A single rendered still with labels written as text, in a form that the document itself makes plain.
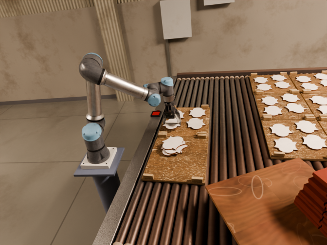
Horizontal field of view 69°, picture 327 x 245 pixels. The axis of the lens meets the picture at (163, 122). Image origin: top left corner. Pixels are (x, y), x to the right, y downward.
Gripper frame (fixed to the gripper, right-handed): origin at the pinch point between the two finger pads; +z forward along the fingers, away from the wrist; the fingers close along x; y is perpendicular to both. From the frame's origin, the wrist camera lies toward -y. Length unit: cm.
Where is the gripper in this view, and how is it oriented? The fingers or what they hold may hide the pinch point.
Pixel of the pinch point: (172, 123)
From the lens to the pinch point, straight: 169.2
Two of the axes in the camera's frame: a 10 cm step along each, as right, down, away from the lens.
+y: -1.9, 5.4, -8.2
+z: 1.1, 8.4, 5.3
